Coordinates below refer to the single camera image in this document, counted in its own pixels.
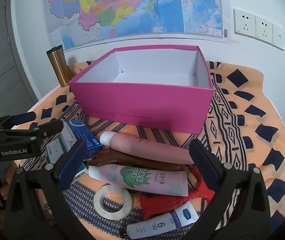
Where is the white and blue tube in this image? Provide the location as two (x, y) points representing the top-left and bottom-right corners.
(119, 202), (200, 240)

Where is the blue medicine box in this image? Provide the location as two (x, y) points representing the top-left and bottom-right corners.
(64, 120), (102, 160)

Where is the white tape roll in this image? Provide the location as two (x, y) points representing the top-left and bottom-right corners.
(93, 185), (132, 220)

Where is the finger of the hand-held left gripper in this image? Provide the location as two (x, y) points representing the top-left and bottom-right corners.
(0, 112), (37, 131)
(0, 120), (64, 143)

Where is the brown wooden massager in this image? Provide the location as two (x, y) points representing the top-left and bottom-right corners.
(84, 148), (194, 174)

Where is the person's left hand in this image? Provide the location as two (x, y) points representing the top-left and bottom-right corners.
(0, 166), (17, 201)

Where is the pink tube with green print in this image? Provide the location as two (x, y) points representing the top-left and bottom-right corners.
(88, 164), (189, 197)

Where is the gold thermos flask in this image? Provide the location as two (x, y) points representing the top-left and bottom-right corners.
(46, 44), (73, 87)

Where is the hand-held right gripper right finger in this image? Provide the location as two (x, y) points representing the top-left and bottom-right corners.
(183, 139), (272, 240)

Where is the orange patterned cloth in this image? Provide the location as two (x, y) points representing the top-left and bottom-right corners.
(20, 60), (285, 240)

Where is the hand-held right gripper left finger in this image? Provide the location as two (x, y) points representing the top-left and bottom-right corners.
(4, 139), (93, 240)

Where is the white wall socket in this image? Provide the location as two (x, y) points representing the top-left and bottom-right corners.
(255, 15), (273, 45)
(233, 9), (256, 39)
(272, 23), (285, 51)

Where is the white carton with barcode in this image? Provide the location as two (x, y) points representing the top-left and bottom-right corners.
(72, 168), (90, 181)

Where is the plain pink tube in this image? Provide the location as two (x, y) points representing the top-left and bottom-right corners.
(100, 131), (195, 165)

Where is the pink cardboard box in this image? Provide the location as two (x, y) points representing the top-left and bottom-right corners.
(69, 44), (214, 133)

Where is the colourful wall map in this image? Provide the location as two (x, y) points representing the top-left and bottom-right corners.
(42, 0), (229, 53)

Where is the grey door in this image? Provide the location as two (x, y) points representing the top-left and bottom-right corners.
(0, 0), (39, 120)

